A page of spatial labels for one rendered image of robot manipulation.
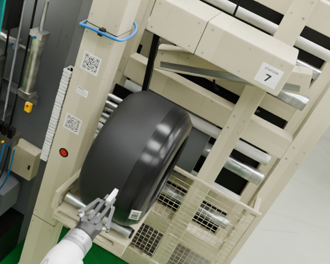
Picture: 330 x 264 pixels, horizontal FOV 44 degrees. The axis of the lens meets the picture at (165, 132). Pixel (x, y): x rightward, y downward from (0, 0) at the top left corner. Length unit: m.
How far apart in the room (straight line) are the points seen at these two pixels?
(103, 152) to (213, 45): 0.61
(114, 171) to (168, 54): 0.65
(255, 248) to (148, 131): 2.23
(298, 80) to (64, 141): 1.03
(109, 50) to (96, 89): 0.17
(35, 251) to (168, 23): 1.35
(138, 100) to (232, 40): 0.44
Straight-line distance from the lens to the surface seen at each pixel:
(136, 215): 1.60
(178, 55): 1.88
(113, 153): 1.51
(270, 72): 1.67
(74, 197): 1.86
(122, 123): 1.53
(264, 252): 3.61
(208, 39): 1.68
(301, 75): 1.81
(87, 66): 1.62
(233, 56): 1.68
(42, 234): 2.21
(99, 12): 1.54
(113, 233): 1.85
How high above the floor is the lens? 2.21
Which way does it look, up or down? 31 degrees down
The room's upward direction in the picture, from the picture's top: 25 degrees clockwise
